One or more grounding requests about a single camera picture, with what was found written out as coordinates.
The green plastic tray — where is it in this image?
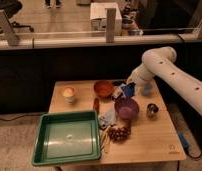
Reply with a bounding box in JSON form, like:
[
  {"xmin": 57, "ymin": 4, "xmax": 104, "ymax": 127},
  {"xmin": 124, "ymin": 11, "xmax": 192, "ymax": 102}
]
[{"xmin": 32, "ymin": 110, "xmax": 101, "ymax": 166}]

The white cardboard box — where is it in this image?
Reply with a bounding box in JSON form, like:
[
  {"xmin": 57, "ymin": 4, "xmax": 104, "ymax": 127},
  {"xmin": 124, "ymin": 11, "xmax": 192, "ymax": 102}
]
[{"xmin": 90, "ymin": 2, "xmax": 122, "ymax": 36}]

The blue cup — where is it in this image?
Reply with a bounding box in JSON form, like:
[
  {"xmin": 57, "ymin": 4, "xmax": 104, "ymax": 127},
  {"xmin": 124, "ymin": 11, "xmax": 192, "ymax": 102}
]
[{"xmin": 142, "ymin": 83, "xmax": 153, "ymax": 96}]

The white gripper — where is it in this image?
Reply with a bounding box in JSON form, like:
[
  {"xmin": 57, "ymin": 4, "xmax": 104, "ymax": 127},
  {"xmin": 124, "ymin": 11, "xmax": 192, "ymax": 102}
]
[{"xmin": 126, "ymin": 75, "xmax": 144, "ymax": 96}]

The white cup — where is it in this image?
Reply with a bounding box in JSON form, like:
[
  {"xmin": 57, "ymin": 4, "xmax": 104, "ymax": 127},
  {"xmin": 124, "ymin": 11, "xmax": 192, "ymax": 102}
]
[{"xmin": 62, "ymin": 86, "xmax": 75, "ymax": 103}]

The wooden table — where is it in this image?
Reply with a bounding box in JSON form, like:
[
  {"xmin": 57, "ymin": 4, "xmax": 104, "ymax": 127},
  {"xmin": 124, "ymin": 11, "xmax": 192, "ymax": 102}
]
[{"xmin": 49, "ymin": 81, "xmax": 186, "ymax": 165}]

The bunch of dark grapes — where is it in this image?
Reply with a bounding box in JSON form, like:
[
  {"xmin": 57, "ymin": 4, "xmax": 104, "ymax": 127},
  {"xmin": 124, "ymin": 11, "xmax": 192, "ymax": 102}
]
[{"xmin": 107, "ymin": 122, "xmax": 131, "ymax": 142}]

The orange bowl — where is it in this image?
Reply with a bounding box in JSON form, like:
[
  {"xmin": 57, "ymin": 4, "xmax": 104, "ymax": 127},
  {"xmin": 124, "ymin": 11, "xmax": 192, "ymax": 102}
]
[{"xmin": 94, "ymin": 80, "xmax": 114, "ymax": 98}]

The small dark round object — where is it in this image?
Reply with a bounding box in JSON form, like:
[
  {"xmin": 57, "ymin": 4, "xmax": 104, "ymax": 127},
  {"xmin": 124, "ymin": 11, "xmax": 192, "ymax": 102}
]
[{"xmin": 146, "ymin": 103, "xmax": 159, "ymax": 118}]

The purple bowl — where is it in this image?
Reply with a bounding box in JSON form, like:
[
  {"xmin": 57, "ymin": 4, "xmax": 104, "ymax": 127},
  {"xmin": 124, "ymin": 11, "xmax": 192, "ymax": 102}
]
[{"xmin": 114, "ymin": 98, "xmax": 139, "ymax": 120}]

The black and white box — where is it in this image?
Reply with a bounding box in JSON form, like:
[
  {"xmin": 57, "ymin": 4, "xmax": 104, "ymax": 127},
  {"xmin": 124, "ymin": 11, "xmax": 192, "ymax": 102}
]
[{"xmin": 111, "ymin": 85, "xmax": 123, "ymax": 101}]

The yellow banana toy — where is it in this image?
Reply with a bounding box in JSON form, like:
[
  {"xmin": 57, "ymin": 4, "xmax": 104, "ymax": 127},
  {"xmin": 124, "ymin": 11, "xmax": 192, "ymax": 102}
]
[{"xmin": 100, "ymin": 127, "xmax": 110, "ymax": 153}]

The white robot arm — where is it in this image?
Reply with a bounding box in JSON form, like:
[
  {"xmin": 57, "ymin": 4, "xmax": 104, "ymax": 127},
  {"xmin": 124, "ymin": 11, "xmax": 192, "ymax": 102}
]
[{"xmin": 127, "ymin": 46, "xmax": 202, "ymax": 116}]

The blue object beside table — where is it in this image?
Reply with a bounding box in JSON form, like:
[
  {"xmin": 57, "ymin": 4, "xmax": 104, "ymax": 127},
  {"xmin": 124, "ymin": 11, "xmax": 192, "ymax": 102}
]
[{"xmin": 178, "ymin": 132, "xmax": 189, "ymax": 149}]

